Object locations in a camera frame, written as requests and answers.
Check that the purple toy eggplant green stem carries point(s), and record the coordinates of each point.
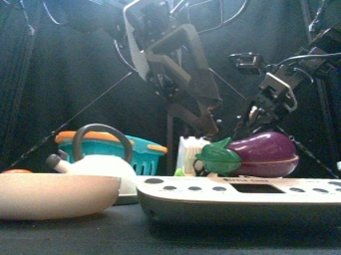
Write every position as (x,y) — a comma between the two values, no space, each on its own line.
(266,152)

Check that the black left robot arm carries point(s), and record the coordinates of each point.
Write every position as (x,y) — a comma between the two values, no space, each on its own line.
(92,13)

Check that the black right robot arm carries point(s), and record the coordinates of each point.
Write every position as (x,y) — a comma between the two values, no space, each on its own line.
(324,40)

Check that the white ridged toy block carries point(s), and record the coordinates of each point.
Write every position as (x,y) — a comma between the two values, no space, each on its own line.
(189,154)

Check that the teal toy basket orange rim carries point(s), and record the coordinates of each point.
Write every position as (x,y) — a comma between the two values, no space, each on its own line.
(142,156)

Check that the small green toy piece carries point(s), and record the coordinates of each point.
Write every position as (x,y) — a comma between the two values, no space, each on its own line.
(179,172)

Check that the white kitchen scale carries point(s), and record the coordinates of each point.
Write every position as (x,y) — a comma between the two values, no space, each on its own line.
(230,199)

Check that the cream toy bowl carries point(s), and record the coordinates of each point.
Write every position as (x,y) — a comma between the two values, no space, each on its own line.
(54,196)

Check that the orange toy ball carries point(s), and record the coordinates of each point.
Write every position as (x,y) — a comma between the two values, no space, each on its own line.
(16,171)

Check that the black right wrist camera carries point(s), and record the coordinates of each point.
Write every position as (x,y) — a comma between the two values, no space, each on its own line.
(249,63)

